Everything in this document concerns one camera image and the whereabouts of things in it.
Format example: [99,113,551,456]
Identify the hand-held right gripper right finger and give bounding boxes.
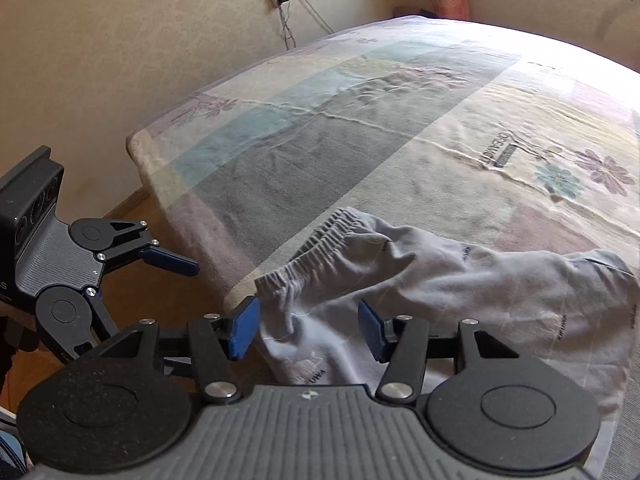
[357,299,521,406]

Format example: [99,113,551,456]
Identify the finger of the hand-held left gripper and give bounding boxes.
[61,287,122,362]
[102,219,200,277]

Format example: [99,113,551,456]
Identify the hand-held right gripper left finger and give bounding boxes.
[95,296,261,405]

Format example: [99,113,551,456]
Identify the grey printed pants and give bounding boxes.
[255,206,640,421]

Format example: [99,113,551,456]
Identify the bed with patchwork sheet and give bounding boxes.
[125,14,640,480]

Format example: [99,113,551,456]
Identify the white power strip with cables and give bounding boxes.
[207,0,331,51]

